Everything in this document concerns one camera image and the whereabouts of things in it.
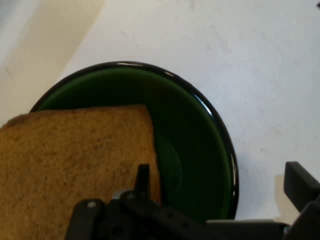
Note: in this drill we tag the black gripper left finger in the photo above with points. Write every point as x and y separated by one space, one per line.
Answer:
125 220

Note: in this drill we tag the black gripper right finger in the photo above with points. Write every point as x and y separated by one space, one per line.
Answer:
303 190

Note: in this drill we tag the brown toast bread slice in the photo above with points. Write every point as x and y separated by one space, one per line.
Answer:
62 162

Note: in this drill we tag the dark green enamel bowl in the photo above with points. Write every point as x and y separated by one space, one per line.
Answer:
187 125

